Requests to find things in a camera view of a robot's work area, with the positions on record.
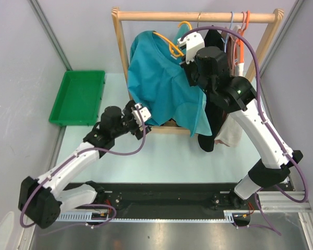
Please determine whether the mint green t shirt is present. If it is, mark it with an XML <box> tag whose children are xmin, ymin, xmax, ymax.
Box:
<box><xmin>172</xmin><ymin>24</ymin><xmax>191</xmax><ymax>45</ymax></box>

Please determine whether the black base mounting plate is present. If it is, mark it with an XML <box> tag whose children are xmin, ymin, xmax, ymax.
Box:
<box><xmin>67</xmin><ymin>182</ymin><xmax>295</xmax><ymax>226</ymax></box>

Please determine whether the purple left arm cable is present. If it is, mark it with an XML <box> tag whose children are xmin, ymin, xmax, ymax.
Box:
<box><xmin>19</xmin><ymin>108</ymin><xmax>147</xmax><ymax>235</ymax></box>

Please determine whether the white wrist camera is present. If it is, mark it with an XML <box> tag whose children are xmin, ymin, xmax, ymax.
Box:
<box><xmin>177</xmin><ymin>32</ymin><xmax>205</xmax><ymax>64</ymax></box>
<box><xmin>132</xmin><ymin>103</ymin><xmax>152</xmax><ymax>126</ymax></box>

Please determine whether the black t shirt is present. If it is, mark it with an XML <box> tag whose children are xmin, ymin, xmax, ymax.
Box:
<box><xmin>169</xmin><ymin>28</ymin><xmax>228</xmax><ymax>153</ymax></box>

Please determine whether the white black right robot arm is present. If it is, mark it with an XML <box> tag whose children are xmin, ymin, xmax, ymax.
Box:
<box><xmin>181</xmin><ymin>45</ymin><xmax>303</xmax><ymax>209</ymax></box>

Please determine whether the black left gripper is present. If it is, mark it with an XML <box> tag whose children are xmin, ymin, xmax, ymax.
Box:
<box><xmin>112</xmin><ymin>101</ymin><xmax>151</xmax><ymax>140</ymax></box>

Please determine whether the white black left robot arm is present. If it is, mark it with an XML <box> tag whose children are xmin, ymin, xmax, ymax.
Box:
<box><xmin>18</xmin><ymin>101</ymin><xmax>152</xmax><ymax>229</ymax></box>

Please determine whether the pink plastic hanger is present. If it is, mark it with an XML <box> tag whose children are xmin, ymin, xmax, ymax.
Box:
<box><xmin>230</xmin><ymin>11</ymin><xmax>247</xmax><ymax>52</ymax></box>

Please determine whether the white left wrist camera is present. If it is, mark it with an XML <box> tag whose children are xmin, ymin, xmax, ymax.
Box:
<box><xmin>132</xmin><ymin>103</ymin><xmax>152</xmax><ymax>126</ymax></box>

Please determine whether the light blue plastic hanger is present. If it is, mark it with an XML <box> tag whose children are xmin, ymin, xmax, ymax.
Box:
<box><xmin>224</xmin><ymin>11</ymin><xmax>234</xmax><ymax>53</ymax></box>

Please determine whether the orange plastic hanger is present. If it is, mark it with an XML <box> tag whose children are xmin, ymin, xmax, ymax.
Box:
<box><xmin>237</xmin><ymin>10</ymin><xmax>250</xmax><ymax>64</ymax></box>

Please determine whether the pink beige garment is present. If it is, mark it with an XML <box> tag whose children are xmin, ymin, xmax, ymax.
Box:
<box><xmin>221</xmin><ymin>31</ymin><xmax>243</xmax><ymax>76</ymax></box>

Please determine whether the green plastic tray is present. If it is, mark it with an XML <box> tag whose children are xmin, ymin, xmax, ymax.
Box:
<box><xmin>49</xmin><ymin>70</ymin><xmax>105</xmax><ymax>127</ymax></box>

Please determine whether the white garment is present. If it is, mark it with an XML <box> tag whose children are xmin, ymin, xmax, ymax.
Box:
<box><xmin>214</xmin><ymin>63</ymin><xmax>244</xmax><ymax>147</ymax></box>

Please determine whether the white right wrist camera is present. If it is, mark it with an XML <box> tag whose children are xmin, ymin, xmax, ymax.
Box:
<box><xmin>177</xmin><ymin>32</ymin><xmax>205</xmax><ymax>64</ymax></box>

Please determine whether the teal blue t shirt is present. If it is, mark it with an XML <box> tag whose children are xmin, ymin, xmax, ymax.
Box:
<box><xmin>127</xmin><ymin>31</ymin><xmax>212</xmax><ymax>136</ymax></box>

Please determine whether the yellow plastic hanger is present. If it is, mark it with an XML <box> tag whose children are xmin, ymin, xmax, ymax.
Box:
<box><xmin>152</xmin><ymin>21</ymin><xmax>192</xmax><ymax>59</ymax></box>

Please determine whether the white slotted cable duct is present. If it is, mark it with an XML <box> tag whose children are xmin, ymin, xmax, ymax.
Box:
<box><xmin>56</xmin><ymin>209</ymin><xmax>234</xmax><ymax>223</ymax></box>

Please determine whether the wooden clothes rack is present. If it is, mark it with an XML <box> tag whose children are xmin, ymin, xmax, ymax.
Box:
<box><xmin>112</xmin><ymin>8</ymin><xmax>274</xmax><ymax>136</ymax></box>

